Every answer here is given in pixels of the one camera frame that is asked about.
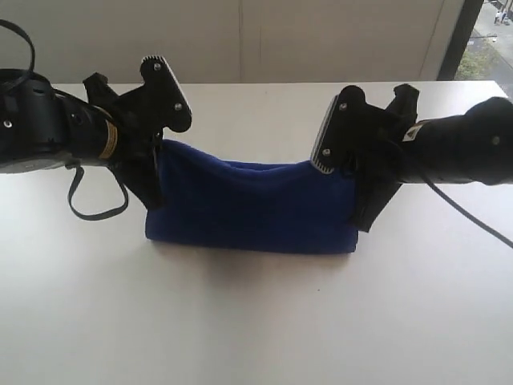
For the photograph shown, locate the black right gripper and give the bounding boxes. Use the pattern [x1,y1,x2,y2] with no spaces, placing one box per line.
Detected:
[344,120,412,233]

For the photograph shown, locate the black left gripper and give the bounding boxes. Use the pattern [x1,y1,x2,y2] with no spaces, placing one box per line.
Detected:
[59,91,164,210]

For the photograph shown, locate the blue towel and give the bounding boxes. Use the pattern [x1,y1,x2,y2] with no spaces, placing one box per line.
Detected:
[145,140,358,255]

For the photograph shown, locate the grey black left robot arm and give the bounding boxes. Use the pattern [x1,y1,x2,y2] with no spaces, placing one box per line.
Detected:
[1,69,164,210]

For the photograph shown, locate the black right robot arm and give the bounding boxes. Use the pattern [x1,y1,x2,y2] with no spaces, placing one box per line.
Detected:
[350,97,512,232]

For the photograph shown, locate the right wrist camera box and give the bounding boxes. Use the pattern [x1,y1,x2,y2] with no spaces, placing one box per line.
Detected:
[310,83,419,175]

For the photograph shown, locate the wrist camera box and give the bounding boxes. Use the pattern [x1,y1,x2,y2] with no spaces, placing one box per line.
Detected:
[83,55,192,135]
[310,83,419,175]

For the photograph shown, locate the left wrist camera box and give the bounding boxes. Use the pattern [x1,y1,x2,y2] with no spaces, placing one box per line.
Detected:
[83,55,192,135]

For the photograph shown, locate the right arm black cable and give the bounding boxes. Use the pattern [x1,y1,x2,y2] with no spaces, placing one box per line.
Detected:
[400,136,513,246]

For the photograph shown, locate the dark window frame post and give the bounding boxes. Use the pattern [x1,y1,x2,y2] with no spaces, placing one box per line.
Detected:
[436,0,483,81]

